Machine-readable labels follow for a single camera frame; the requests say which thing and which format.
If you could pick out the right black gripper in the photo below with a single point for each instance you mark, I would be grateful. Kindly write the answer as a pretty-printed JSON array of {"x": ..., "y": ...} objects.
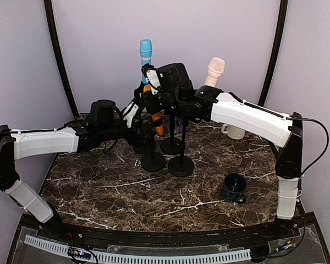
[{"x": 150, "y": 106}]

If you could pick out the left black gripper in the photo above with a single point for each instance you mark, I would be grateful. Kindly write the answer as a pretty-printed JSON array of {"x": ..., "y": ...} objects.
[{"x": 132, "y": 140}]

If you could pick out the orange microphone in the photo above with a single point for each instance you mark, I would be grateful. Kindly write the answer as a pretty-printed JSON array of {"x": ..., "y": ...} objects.
[{"x": 155, "y": 117}]

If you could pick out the black stand of blue microphone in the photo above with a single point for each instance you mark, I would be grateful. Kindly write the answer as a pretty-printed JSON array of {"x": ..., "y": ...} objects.
[{"x": 141, "y": 149}]

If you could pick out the black stand of orange microphone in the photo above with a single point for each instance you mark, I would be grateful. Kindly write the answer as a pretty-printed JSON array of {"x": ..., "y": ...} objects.
[{"x": 152, "y": 161}]

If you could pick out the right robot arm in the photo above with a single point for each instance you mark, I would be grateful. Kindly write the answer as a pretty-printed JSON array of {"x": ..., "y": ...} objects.
[{"x": 172, "y": 92}]

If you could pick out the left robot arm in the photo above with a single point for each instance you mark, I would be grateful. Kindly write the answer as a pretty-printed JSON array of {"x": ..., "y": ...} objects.
[{"x": 105, "y": 122}]

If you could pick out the black stand of purple microphone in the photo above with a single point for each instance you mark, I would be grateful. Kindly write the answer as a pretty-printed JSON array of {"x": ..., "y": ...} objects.
[{"x": 170, "y": 145}]

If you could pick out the purple microphone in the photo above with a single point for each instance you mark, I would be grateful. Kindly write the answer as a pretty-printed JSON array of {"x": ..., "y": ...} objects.
[{"x": 180, "y": 124}]

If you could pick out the black stand of pink microphone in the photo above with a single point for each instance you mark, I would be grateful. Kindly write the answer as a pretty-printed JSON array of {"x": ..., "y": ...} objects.
[{"x": 181, "y": 165}]

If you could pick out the blue microphone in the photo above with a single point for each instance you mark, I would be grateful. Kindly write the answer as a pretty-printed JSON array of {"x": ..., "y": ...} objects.
[{"x": 145, "y": 51}]

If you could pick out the pink microphone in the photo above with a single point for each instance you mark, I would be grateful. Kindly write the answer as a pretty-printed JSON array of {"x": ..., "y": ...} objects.
[{"x": 215, "y": 69}]

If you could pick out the white ribbed mug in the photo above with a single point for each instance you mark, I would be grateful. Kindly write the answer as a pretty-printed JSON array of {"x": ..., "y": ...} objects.
[{"x": 233, "y": 132}]

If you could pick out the dark blue mug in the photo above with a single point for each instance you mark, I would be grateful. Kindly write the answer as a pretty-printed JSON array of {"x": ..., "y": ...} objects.
[{"x": 234, "y": 187}]

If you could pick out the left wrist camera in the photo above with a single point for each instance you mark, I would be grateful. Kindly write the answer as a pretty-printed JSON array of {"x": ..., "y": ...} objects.
[{"x": 131, "y": 114}]

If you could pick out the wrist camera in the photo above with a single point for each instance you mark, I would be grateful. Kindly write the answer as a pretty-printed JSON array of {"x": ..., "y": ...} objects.
[
  {"x": 131, "y": 114},
  {"x": 150, "y": 74}
]

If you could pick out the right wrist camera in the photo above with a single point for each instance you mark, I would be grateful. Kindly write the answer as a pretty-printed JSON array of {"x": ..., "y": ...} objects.
[{"x": 150, "y": 74}]

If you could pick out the black front rail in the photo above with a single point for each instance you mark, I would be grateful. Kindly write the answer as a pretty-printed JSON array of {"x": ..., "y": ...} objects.
[{"x": 245, "y": 236}]

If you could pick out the left black frame post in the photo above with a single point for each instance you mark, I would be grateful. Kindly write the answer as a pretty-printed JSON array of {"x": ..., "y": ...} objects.
[{"x": 52, "y": 28}]

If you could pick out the black frame post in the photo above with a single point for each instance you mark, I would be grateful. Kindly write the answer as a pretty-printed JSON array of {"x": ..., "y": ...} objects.
[
  {"x": 274, "y": 52},
  {"x": 52, "y": 28}
]

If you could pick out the white slotted cable duct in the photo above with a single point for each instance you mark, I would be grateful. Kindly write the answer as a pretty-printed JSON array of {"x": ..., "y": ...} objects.
[{"x": 132, "y": 254}]

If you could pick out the right black frame post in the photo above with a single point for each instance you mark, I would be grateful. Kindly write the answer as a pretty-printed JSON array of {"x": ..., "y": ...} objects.
[{"x": 274, "y": 52}]

